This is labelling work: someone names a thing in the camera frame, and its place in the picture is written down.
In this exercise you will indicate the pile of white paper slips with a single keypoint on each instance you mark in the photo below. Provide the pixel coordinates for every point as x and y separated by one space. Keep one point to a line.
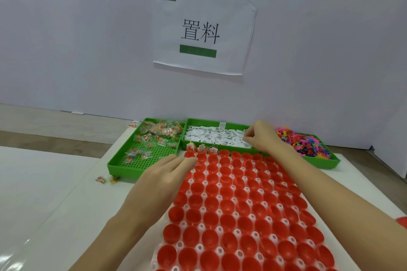
216 135

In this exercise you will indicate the green tray with plastic toys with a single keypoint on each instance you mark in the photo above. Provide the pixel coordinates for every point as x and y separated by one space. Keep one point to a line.
330 161

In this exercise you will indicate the person's left hand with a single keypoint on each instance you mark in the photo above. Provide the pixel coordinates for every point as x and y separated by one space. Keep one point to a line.
155 182

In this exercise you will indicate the green tray with paper slips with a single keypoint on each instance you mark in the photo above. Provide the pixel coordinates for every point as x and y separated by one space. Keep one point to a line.
203 121

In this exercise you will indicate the person's right fingers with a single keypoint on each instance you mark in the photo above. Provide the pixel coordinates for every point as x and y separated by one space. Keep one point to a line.
251 134

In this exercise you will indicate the heap of colourful plastic toys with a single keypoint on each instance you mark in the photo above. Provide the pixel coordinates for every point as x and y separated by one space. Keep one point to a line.
302 142

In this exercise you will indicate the person's left thumb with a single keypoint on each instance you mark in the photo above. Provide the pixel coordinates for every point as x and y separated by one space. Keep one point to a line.
183 178

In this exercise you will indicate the pile of clear toy packets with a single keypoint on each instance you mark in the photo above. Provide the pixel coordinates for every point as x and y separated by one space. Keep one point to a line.
155 132

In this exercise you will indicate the rows of red capsule halves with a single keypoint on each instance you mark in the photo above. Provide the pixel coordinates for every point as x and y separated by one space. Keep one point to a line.
241 210

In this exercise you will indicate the red plastic object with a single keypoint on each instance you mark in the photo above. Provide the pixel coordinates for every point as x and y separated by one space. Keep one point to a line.
402 222

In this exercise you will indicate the person's left forearm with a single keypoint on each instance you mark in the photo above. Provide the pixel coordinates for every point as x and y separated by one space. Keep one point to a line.
117 239

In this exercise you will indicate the small clear toy packet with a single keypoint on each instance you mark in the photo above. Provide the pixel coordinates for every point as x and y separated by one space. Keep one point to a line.
190 147
114 180
212 149
201 148
133 125
101 180

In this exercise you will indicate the white capsule holder tray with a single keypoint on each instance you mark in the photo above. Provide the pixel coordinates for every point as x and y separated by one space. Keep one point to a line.
187 242

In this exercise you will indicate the person's right hand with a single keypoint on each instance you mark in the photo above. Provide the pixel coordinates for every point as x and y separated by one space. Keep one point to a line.
265 137

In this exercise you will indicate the green perforated tray with packets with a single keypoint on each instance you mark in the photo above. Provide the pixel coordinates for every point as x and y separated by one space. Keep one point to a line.
118 166

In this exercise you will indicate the person's right forearm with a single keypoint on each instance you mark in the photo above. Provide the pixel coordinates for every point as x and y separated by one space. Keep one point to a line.
330 204

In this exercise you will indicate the white paper sign green strips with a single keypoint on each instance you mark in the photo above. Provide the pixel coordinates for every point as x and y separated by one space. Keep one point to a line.
203 10

